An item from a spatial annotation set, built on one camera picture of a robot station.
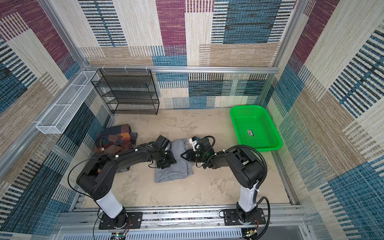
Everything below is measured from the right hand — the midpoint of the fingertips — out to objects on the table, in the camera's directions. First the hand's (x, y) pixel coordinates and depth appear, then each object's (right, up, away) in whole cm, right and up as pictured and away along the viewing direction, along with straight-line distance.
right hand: (182, 157), depth 91 cm
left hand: (-4, -2, 0) cm, 4 cm away
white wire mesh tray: (-57, +22, -21) cm, 64 cm away
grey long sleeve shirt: (+1, -5, -6) cm, 7 cm away
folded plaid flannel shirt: (-41, +10, 0) cm, 42 cm away
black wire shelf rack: (-41, +44, +21) cm, 64 cm away
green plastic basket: (+49, +17, +17) cm, 55 cm away
